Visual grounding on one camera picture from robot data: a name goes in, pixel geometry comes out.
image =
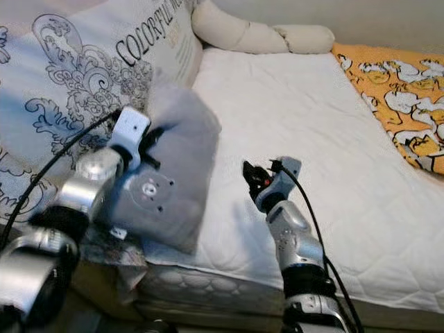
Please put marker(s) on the grey pillow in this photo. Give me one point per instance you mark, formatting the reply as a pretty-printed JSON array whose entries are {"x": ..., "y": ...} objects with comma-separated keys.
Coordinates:
[{"x": 180, "y": 180}]

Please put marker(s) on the yellow cartoon print blanket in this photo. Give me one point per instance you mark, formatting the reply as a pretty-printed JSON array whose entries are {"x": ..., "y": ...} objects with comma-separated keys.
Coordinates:
[{"x": 402, "y": 97}]

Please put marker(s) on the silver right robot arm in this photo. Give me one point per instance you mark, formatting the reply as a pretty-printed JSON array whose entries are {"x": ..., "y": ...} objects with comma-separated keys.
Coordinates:
[{"x": 295, "y": 243}]

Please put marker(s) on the grey mattress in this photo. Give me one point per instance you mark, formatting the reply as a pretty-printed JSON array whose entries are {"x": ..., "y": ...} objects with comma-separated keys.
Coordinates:
[{"x": 215, "y": 284}]

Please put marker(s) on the beige long bolster pillow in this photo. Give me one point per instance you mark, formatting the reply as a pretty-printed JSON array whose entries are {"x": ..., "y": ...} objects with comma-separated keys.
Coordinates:
[{"x": 236, "y": 31}]

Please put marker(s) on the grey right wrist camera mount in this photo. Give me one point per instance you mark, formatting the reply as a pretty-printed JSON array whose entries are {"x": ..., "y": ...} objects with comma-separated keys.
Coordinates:
[{"x": 284, "y": 177}]

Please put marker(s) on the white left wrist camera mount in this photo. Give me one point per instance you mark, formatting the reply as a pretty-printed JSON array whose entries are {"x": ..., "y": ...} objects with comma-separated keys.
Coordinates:
[{"x": 132, "y": 132}]

